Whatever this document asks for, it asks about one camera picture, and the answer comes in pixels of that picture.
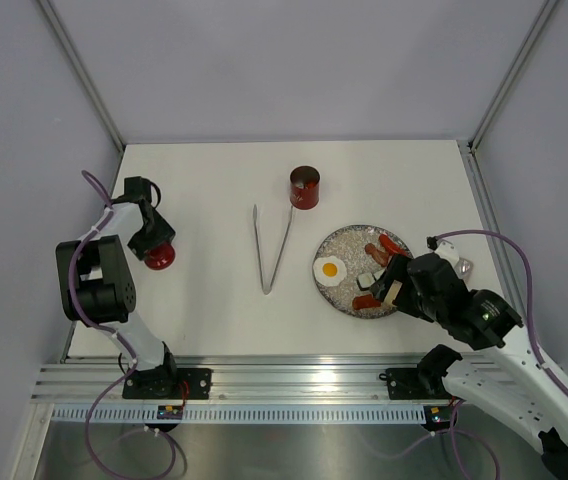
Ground left aluminium frame post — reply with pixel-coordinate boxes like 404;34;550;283
34;0;126;157

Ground right aluminium frame post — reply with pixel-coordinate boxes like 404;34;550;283
468;0;561;155

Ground speckled ceramic plate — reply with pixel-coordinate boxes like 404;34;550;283
312;225;413;319

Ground toy red meat slab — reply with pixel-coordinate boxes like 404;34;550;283
352;294;382;311

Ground aluminium front rail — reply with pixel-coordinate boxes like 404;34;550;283
30;354;422;405

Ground toy brown meat chunk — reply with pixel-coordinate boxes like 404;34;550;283
364;243;390;267

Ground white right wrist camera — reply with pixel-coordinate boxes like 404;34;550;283
426;236;460;266

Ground toy red sausage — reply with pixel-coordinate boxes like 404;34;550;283
378;234;408;256

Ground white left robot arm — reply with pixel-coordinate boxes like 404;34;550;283
55;170;180;398

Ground white slotted cable duct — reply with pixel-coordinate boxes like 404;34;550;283
52;403;426;425

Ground red round lid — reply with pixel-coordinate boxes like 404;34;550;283
144;242;176;271

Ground toy fried egg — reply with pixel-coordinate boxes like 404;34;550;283
313;256;348;287

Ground aluminium frame post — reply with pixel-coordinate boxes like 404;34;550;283
34;0;126;157
468;0;561;155

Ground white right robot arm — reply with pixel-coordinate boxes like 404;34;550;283
369;253;568;451

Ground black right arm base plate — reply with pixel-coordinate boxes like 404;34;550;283
378;367;452;400

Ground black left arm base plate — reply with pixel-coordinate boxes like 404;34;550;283
122;368;213;400

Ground red cylindrical lunch container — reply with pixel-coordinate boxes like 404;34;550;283
289;165;321;210

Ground steel serving tongs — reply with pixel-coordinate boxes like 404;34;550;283
250;204;295;296

